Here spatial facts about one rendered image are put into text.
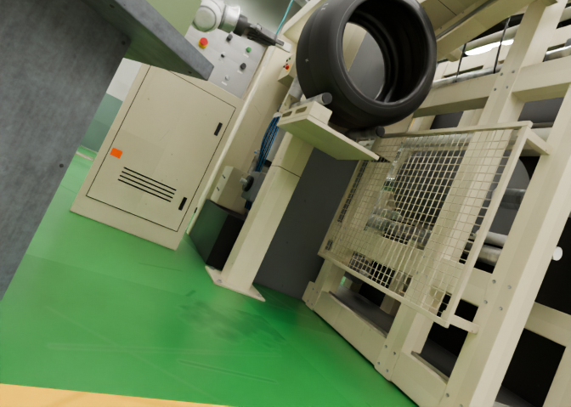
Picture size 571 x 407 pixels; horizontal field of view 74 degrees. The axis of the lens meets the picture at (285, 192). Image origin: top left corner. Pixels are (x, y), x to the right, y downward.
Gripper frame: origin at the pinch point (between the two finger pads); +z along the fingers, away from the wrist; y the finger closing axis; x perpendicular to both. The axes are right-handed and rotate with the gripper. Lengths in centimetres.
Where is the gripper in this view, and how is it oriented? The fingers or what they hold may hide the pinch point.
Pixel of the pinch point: (283, 45)
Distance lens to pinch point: 161.0
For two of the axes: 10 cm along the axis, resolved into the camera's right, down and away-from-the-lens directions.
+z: 8.9, 2.8, 3.6
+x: -2.9, 9.6, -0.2
